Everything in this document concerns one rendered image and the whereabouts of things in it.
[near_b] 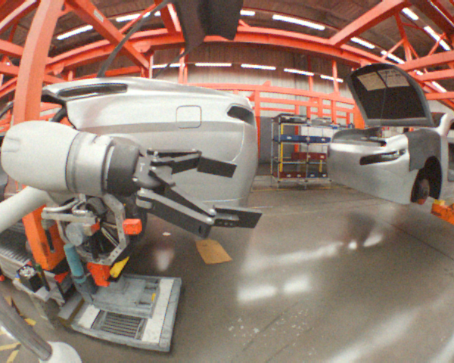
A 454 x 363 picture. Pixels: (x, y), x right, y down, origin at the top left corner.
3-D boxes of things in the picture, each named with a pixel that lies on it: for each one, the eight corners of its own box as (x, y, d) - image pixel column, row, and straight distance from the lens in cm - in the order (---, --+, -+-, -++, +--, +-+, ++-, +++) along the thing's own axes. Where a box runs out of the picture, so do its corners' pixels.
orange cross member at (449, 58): (362, 96, 484) (361, 78, 494) (464, 81, 336) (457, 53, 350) (358, 95, 477) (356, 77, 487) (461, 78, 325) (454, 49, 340)
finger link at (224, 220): (200, 209, 27) (203, 226, 25) (237, 214, 29) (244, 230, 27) (197, 218, 28) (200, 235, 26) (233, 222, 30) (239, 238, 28)
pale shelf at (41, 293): (57, 288, 167) (56, 284, 165) (46, 302, 159) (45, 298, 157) (24, 274, 198) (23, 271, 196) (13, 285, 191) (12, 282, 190)
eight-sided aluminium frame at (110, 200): (135, 263, 143) (121, 178, 124) (131, 268, 138) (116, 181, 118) (70, 253, 171) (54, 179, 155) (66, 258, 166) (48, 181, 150)
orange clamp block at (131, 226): (128, 228, 133) (141, 229, 130) (123, 234, 127) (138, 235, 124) (126, 218, 131) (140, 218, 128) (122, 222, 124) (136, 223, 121)
